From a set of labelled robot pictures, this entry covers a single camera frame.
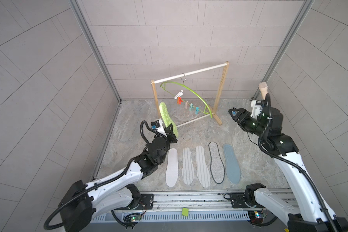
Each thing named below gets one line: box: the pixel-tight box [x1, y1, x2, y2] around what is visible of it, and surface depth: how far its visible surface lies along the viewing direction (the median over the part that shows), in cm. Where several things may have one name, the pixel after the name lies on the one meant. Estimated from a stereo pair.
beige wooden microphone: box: [258, 82, 269, 101], surface depth 87 cm
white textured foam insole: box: [165, 147, 179, 188], surface depth 84 cm
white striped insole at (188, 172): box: [181, 147, 195, 186], surface depth 84 cm
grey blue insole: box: [222, 143, 241, 185], surface depth 84 cm
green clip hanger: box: [159, 72, 213, 119], surface depth 83 cm
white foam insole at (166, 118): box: [159, 101, 178, 138], surface depth 69 cm
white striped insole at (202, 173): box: [195, 145, 211, 189], surface depth 84 cm
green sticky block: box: [181, 207, 189, 217], surface depth 69 cm
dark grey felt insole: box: [208, 141, 226, 185], surface depth 84 cm
